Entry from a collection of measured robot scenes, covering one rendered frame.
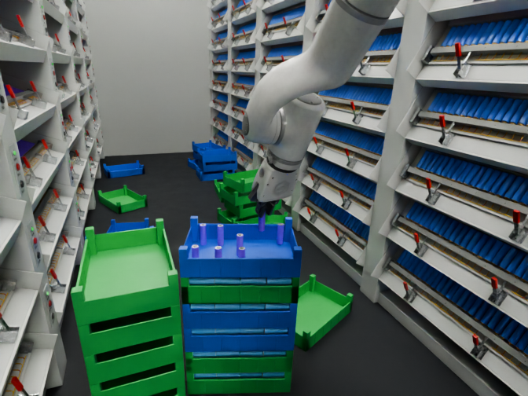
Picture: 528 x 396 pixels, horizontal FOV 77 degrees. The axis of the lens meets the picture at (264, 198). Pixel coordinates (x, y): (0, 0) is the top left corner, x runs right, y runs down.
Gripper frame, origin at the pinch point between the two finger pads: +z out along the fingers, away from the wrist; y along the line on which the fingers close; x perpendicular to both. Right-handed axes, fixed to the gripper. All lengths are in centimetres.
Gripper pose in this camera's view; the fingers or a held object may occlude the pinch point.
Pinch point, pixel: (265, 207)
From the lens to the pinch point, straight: 86.4
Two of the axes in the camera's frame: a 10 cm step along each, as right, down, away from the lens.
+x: -4.8, -6.8, 5.6
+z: -2.6, 7.1, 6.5
